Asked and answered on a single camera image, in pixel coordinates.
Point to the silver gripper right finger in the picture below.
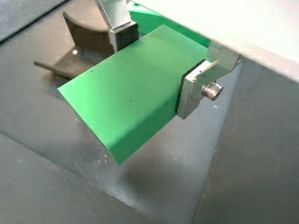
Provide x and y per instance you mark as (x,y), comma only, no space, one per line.
(199,81)

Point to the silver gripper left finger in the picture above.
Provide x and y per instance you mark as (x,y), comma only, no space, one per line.
(123,32)

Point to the green arch block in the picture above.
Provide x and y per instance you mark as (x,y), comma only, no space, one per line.
(126,96)

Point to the black curved fixture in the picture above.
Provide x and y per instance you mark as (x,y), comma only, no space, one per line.
(91,49)

